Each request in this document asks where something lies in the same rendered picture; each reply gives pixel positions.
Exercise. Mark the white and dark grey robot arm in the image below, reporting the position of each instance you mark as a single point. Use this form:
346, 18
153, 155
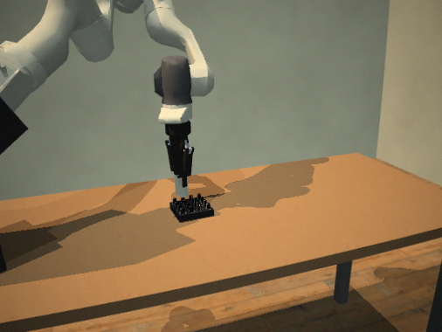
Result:
25, 66

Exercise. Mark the black knob panel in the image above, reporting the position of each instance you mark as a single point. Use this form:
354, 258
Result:
192, 208

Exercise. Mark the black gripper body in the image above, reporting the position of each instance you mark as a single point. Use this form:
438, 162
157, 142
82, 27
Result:
181, 130

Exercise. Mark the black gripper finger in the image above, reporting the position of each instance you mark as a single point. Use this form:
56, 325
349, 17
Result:
184, 165
173, 161

